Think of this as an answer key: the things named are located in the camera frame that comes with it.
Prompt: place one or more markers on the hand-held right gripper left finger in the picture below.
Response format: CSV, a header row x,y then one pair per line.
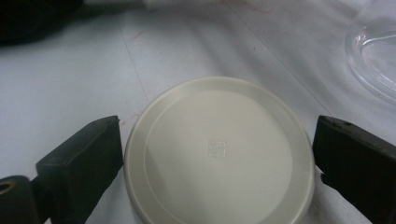
x,y
84,168

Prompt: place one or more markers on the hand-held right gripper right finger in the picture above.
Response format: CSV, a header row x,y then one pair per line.
x,y
358,165

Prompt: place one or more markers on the clear plastic container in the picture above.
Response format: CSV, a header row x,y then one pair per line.
x,y
376,49

